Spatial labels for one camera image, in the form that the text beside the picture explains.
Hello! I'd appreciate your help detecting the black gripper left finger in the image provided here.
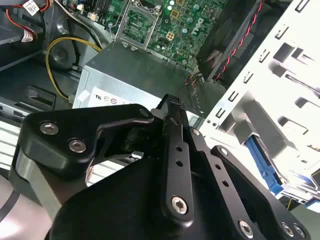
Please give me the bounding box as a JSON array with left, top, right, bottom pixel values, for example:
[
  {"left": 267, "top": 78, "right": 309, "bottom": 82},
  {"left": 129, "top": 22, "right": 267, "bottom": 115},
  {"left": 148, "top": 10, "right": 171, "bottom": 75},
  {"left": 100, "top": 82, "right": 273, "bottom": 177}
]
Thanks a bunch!
[{"left": 9, "top": 93, "right": 196, "bottom": 228}]

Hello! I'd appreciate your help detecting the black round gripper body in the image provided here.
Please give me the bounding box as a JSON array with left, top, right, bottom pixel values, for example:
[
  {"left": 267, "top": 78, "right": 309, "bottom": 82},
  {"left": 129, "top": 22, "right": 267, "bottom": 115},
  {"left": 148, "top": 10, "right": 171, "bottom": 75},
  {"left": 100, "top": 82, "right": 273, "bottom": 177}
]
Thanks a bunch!
[{"left": 48, "top": 154, "right": 253, "bottom": 240}]

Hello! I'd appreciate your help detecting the hard disk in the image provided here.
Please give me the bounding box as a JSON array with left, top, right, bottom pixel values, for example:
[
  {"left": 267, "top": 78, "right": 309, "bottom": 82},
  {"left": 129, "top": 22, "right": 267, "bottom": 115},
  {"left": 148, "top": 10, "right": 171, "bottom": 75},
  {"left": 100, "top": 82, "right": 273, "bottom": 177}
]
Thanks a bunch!
[{"left": 244, "top": 136, "right": 320, "bottom": 208}]

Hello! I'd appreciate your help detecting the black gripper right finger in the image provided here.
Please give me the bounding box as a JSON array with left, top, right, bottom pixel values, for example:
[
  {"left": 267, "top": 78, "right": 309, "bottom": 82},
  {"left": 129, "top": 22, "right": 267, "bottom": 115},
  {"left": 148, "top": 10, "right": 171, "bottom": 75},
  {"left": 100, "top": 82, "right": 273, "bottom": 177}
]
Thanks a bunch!
[{"left": 182, "top": 109, "right": 312, "bottom": 240}]

